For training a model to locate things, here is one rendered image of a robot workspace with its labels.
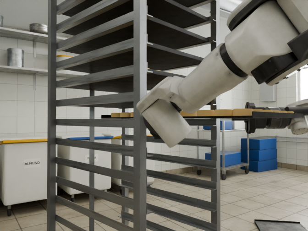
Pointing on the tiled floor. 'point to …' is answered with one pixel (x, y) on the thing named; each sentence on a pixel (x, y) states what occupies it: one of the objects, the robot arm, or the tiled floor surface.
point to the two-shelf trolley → (224, 152)
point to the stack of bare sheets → (278, 225)
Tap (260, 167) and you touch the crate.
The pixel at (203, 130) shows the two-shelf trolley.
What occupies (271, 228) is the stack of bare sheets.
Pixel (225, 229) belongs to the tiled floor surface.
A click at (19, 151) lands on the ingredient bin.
